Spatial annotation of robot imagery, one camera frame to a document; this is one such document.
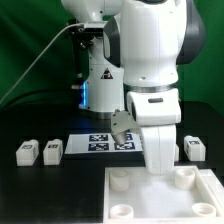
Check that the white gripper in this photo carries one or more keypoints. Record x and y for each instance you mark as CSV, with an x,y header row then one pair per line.
x,y
159,142

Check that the silver camera on mount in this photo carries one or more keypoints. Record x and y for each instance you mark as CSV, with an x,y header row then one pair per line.
x,y
94,26

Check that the white obstacle bar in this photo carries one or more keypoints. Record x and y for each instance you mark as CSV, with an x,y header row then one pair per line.
x,y
215,185

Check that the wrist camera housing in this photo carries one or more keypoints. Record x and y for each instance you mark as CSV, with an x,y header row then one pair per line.
x,y
154,109

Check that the white square tabletop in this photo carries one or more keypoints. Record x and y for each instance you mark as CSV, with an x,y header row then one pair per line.
x,y
133,196

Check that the white fiducial marker sheet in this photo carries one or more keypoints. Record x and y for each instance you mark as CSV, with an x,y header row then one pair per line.
x,y
101,143

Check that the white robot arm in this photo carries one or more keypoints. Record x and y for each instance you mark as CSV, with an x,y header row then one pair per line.
x,y
134,48

